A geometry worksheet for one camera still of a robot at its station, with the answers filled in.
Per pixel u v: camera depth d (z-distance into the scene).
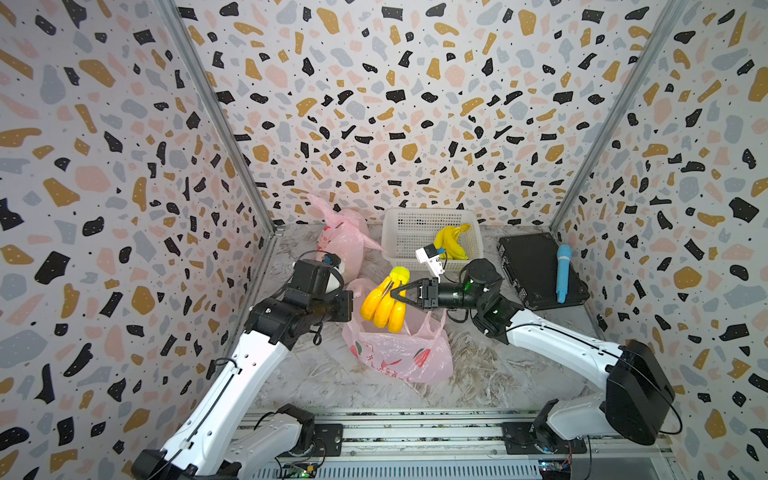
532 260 1.07
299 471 0.70
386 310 0.65
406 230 1.15
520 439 0.73
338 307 0.63
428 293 0.60
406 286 0.66
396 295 0.65
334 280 0.56
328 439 0.73
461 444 0.74
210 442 0.38
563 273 0.97
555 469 0.71
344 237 0.94
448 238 1.09
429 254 0.66
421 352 0.75
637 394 0.42
